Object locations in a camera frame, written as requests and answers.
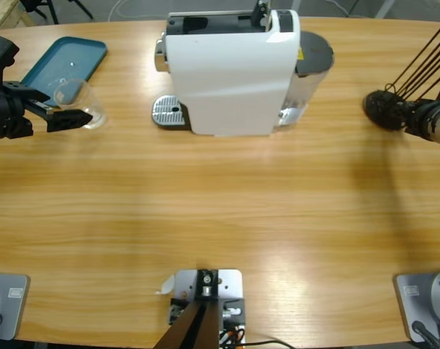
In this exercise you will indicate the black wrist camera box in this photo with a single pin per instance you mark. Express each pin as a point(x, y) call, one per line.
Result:
point(1, 51)

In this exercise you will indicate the metal drip tray grille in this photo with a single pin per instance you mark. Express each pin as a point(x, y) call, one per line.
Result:
point(167, 111)

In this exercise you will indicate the black capsule holder with rods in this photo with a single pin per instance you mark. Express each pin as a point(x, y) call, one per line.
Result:
point(376, 105)

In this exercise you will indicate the teal plastic tray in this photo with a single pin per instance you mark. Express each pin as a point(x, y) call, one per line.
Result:
point(67, 62)

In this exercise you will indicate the dark camera post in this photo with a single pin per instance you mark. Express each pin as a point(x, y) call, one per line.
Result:
point(194, 327)

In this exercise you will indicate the black tripod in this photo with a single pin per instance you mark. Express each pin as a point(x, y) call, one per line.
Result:
point(52, 9)

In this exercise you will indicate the white tape scrap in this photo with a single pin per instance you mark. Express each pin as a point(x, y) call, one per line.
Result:
point(167, 285)

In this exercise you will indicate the light wooden crate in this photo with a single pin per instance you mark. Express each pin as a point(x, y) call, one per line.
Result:
point(1, 14)

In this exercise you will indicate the clear glass cup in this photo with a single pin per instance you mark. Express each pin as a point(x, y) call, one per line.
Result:
point(94, 109)

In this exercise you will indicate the white mount block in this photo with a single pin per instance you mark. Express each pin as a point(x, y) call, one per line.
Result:
point(230, 281)

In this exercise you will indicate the grey metal frame leg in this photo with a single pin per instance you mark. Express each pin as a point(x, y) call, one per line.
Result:
point(385, 9)
point(296, 4)

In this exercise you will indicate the white capsule coffee machine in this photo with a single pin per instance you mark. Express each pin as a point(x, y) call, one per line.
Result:
point(227, 80)

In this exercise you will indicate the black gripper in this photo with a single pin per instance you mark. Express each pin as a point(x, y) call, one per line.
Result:
point(5, 116)
point(421, 118)

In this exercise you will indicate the arm grey base plate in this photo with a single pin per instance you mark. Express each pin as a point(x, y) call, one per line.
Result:
point(423, 298)
point(12, 305)

